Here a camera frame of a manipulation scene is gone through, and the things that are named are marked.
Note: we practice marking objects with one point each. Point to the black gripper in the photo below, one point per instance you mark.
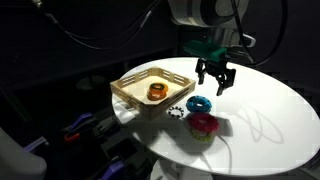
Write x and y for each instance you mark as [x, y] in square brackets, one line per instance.
[217, 65]

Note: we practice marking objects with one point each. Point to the wooden slatted tray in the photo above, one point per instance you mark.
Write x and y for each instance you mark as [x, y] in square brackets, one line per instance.
[150, 108]

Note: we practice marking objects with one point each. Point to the white table base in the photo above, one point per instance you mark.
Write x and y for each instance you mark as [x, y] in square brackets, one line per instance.
[180, 171]

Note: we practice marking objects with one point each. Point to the grey rounded object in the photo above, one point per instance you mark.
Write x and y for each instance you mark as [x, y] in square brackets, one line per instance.
[18, 160]

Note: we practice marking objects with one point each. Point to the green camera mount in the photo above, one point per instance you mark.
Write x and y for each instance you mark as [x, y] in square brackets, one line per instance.
[208, 50]

